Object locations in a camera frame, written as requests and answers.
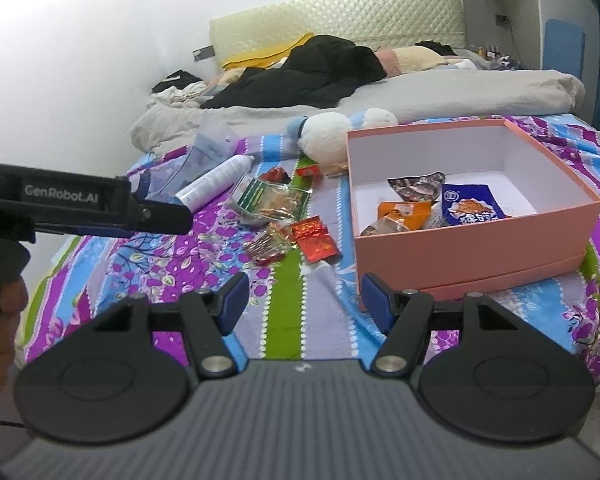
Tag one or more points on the cream padded headboard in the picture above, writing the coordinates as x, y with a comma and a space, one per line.
355, 15

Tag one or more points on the gold striped snack packet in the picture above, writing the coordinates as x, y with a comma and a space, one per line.
267, 245

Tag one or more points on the orange snack packet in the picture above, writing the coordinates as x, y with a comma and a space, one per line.
400, 215

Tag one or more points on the black wall socket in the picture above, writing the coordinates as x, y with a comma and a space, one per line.
502, 19

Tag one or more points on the grey duvet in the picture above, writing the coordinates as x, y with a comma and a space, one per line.
455, 95

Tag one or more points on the pink cardboard box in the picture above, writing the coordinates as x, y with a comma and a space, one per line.
480, 255

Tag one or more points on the small bright red snack packet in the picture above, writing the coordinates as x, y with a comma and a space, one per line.
307, 170

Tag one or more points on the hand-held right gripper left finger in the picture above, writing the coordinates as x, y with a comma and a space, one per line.
232, 302

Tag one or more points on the blue padded board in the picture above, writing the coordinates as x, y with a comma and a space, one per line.
565, 45

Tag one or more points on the floral striped bed sheet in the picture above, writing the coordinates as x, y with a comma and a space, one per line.
290, 310

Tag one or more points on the dark brown snack packet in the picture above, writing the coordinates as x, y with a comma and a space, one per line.
415, 187

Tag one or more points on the blue snack packet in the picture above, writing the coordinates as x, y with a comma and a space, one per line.
472, 207

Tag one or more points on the white spray can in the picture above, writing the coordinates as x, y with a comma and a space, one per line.
215, 180

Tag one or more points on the white and blue plush toy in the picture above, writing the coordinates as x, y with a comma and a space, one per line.
325, 135

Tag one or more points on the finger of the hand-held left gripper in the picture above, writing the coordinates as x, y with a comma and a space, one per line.
165, 217

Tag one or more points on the grey wall plate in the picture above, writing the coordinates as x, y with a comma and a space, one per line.
203, 53

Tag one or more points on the pink and beige pillow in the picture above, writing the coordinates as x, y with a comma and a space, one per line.
410, 60

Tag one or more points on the black jacket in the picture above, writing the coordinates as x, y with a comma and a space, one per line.
310, 75

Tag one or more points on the red foil snack packet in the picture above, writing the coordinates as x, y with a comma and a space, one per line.
317, 242

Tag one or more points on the person's left hand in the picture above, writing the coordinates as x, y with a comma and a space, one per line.
0, 350

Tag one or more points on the green and white snack packet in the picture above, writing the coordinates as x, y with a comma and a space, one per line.
265, 197

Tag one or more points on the yellow cloth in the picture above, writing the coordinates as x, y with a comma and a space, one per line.
265, 55

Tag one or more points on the row of small bottles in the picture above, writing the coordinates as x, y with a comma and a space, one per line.
482, 52

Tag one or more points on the clear plastic zip bag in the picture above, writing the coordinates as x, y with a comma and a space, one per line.
205, 152

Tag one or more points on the small dark red snack packet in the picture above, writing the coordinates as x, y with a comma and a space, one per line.
275, 175

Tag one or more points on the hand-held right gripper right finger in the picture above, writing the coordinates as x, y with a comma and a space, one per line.
377, 302

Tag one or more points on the pile of clothes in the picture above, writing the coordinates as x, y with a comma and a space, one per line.
177, 87

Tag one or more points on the small black garment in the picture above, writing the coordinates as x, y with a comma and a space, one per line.
435, 48

